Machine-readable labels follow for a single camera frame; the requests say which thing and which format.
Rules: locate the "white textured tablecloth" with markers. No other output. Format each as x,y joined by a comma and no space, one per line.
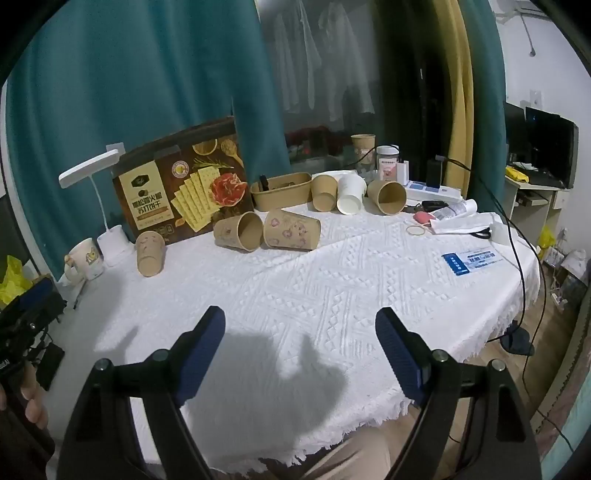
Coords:
295,300

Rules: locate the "yellow plastic bag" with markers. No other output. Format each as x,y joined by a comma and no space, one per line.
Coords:
547,237

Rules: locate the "brown cracker box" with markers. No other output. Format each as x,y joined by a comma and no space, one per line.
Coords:
184,189

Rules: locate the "yellow packet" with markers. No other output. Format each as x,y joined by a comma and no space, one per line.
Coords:
517,173

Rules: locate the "black flat object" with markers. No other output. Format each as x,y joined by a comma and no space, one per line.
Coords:
50,367

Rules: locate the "white computer desk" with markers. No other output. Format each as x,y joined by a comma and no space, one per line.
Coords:
533,196

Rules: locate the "rubber band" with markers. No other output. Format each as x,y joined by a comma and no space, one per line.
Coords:
415,230

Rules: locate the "black box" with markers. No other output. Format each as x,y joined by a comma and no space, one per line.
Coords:
434,173

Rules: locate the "white paper cup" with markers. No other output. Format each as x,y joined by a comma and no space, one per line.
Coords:
351,194

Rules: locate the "floral kraft paper cup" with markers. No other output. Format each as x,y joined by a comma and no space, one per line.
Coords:
292,229

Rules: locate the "white cartoon mug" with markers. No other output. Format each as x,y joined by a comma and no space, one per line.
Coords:
85,258

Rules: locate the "white plastic bag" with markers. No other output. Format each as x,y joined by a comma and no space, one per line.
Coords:
468,224

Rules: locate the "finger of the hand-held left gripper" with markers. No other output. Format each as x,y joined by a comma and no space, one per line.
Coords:
33,291

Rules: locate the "tall printed paper cup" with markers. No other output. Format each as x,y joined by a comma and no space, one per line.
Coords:
363,147

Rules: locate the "teal curtain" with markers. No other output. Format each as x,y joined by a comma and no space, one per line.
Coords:
485,101
138,78

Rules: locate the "yellow curtain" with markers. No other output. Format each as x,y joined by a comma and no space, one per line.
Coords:
455,92

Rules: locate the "person's left hand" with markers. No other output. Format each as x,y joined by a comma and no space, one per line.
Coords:
33,401

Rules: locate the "black key fob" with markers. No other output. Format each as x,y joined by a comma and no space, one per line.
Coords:
431,203

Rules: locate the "yellow crumpled bag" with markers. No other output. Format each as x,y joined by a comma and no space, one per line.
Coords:
11,282

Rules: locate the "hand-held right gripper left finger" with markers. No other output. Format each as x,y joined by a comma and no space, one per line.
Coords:
203,357

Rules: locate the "hanging white clothes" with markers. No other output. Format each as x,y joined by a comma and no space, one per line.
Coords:
323,64

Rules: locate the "clear jar white lid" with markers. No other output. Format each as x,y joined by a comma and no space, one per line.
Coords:
388,165

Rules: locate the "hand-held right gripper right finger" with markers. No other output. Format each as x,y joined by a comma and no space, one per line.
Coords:
398,357

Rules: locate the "person's leg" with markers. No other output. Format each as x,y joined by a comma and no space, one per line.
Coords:
353,457

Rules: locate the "white desk lamp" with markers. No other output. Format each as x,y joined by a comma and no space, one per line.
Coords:
99,184

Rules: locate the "pink small object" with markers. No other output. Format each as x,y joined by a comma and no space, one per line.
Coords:
422,217

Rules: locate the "kraft paper bowl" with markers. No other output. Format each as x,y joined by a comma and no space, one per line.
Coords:
281,190

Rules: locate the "blue and white card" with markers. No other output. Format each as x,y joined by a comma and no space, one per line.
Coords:
471,261

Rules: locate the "clear plastic bottle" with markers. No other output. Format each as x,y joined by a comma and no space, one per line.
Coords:
455,210

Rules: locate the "white power strip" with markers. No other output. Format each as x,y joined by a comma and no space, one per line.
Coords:
436,190

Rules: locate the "small kraft paper cup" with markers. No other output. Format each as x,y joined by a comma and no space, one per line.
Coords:
150,254

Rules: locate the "black computer monitor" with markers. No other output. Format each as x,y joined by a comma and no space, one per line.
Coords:
551,147

